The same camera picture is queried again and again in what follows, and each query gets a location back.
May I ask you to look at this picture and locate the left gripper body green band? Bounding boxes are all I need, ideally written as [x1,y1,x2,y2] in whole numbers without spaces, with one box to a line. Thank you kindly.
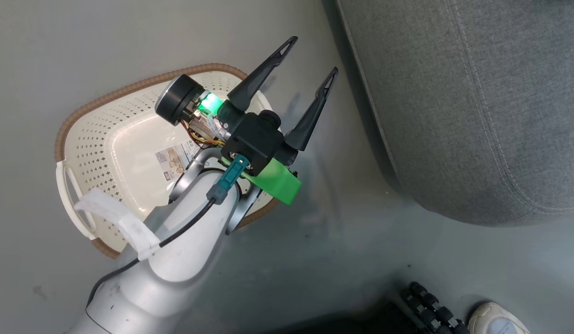
[155,74,302,206]

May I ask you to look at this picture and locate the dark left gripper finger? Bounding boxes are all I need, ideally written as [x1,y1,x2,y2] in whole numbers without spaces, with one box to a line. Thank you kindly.
[284,67,339,152]
[227,36,298,113]

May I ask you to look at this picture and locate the cream perforated laundry basket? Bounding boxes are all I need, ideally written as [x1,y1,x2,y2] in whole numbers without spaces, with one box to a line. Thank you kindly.
[55,63,281,259]

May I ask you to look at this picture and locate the paper label sticker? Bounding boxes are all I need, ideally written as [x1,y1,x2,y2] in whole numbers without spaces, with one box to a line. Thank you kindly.
[155,141,202,180]

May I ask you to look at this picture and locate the white tape strip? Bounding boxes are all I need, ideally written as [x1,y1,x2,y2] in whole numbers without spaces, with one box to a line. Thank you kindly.
[73,187,161,261]

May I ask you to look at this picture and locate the grey fabric sofa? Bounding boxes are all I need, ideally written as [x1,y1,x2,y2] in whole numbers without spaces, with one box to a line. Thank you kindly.
[322,0,574,227]

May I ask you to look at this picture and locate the black ribbed roller wheel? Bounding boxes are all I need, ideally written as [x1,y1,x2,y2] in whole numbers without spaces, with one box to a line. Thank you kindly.
[403,281,471,334]

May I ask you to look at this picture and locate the white sneaker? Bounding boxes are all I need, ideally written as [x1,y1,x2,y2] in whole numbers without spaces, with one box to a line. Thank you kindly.
[468,302,531,334]

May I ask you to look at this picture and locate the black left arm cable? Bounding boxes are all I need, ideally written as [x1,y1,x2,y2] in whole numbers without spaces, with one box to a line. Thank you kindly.
[85,155,250,309]

